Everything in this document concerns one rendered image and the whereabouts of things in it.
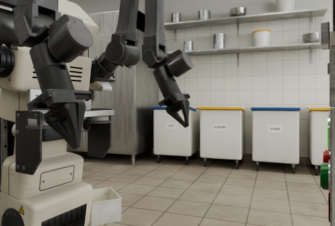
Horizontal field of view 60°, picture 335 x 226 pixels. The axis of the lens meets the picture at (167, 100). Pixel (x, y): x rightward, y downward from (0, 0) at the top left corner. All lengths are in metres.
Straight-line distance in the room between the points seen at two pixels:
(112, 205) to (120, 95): 1.96
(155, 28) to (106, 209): 1.51
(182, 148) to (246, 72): 1.44
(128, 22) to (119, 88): 2.87
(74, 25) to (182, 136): 3.35
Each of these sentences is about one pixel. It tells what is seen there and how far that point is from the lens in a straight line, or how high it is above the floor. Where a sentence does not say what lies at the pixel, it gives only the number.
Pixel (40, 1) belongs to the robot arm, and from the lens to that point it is 0.63.
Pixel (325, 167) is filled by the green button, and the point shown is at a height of 0.77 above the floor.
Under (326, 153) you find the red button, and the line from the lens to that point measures 0.47.
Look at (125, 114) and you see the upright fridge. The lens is 3.81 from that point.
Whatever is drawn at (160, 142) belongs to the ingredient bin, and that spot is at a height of 0.29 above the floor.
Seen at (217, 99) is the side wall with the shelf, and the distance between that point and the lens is 4.34.
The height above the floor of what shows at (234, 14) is 2.03.
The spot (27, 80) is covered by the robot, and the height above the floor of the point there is 0.90.
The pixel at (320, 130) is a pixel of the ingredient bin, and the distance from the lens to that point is 3.67.
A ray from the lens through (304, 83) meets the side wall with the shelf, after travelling 4.30.
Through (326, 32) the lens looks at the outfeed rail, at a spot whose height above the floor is 0.90.
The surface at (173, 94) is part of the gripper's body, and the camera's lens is 0.86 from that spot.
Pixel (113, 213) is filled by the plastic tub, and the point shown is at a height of 0.06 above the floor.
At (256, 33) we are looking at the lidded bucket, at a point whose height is 1.74.
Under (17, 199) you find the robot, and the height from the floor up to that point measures 0.58.
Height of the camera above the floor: 0.84
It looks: level
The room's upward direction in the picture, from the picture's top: straight up
